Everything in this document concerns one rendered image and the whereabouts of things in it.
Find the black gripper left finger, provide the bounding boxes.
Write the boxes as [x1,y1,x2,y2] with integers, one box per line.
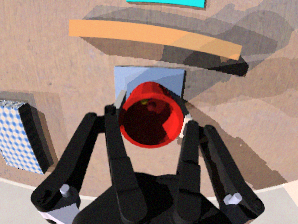
[31,90,148,224]

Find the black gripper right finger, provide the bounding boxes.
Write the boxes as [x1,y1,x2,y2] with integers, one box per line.
[173,96,265,224]

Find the red cup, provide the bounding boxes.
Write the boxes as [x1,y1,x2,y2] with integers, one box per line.
[118,81,183,149]

